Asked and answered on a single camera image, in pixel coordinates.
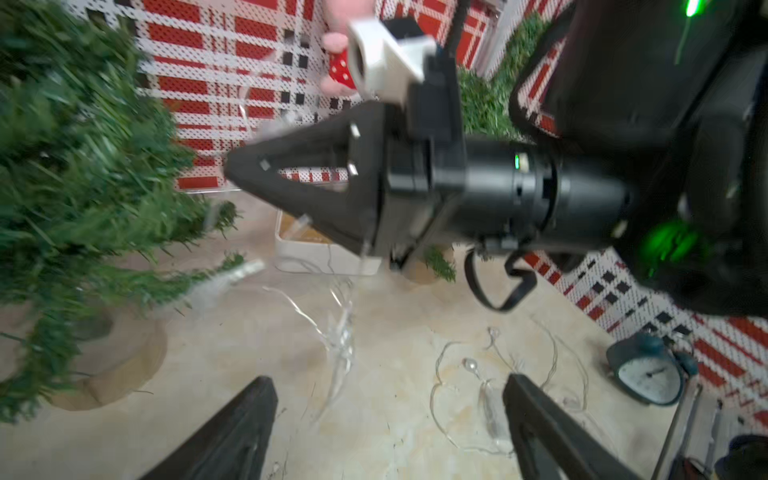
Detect right small green christmas tree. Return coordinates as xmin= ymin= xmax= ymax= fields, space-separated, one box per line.
xmin=458 ymin=13 xmax=548 ymax=141

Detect left small green christmas tree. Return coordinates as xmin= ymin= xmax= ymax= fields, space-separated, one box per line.
xmin=1 ymin=1 xmax=244 ymax=424

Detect white tissue box wooden lid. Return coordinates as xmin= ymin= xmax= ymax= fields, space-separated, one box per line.
xmin=274 ymin=211 xmax=381 ymax=276

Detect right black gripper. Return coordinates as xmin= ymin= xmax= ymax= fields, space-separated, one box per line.
xmin=224 ymin=52 xmax=468 ymax=268

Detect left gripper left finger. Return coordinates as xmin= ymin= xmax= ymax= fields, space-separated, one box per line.
xmin=143 ymin=376 xmax=278 ymax=480

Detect pink pig plush toy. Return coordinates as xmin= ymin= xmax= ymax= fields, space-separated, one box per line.
xmin=320 ymin=0 xmax=376 ymax=97

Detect teal alarm clock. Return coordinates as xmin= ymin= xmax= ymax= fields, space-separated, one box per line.
xmin=605 ymin=331 xmax=699 ymax=407

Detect right clear string light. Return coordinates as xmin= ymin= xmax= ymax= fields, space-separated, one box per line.
xmin=429 ymin=321 xmax=589 ymax=458

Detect small green christmas tree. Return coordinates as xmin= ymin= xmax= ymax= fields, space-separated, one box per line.
xmin=1 ymin=1 xmax=244 ymax=424
xmin=458 ymin=13 xmax=548 ymax=141

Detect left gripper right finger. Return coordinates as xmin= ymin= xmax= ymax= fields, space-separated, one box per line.
xmin=502 ymin=374 xmax=637 ymax=480

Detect clear star string light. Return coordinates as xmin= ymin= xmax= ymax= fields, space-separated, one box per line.
xmin=179 ymin=89 xmax=373 ymax=433

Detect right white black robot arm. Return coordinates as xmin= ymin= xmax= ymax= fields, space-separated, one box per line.
xmin=224 ymin=1 xmax=767 ymax=317

